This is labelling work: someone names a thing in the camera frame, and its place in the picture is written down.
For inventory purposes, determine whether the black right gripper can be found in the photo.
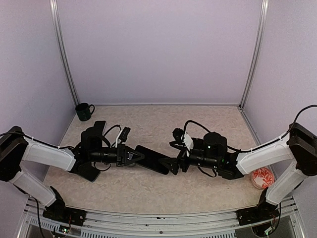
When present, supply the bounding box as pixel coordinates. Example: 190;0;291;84
158;140;220;175

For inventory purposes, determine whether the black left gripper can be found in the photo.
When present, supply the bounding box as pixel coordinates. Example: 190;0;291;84
89;143;145;167

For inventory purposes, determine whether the black smartphone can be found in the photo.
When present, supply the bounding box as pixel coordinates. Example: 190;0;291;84
77;164;101;182
135;145;169;175

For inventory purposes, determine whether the lavender phone case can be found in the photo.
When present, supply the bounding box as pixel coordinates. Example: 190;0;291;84
94;120;107;135

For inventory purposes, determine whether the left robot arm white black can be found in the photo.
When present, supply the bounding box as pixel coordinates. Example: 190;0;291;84
0;121;145;221

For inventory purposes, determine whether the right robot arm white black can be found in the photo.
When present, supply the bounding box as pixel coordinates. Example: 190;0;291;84
159;122;317;220

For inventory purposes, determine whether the dark green mug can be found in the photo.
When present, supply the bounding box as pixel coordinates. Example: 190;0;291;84
75;103;95;121

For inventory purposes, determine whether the red white patterned dish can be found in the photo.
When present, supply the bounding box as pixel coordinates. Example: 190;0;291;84
251;167;275;189

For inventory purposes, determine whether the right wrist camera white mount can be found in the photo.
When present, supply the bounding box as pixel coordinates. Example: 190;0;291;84
169;128;194;154

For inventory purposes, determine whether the front aluminium rail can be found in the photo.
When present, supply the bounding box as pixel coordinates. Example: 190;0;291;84
14;197;308;238

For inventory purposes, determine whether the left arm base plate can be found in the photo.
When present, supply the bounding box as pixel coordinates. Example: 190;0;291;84
43;200;87;226

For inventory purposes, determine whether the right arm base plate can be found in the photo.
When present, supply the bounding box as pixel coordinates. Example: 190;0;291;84
236;202;280;226

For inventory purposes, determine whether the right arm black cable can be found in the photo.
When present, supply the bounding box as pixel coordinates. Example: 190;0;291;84
250;105;317;152

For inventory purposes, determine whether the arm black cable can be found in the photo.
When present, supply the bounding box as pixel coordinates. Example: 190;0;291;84
0;132;75;151
250;105;317;152

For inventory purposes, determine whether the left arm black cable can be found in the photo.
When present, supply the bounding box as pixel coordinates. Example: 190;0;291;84
0;132;75;151

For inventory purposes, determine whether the left aluminium frame post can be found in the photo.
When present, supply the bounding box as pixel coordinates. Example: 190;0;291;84
49;0;79;106

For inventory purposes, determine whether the aluminium frame post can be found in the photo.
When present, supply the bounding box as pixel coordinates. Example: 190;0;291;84
49;0;79;106
239;0;269;111

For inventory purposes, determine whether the right aluminium frame post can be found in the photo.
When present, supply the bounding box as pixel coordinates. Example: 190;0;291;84
239;0;269;111

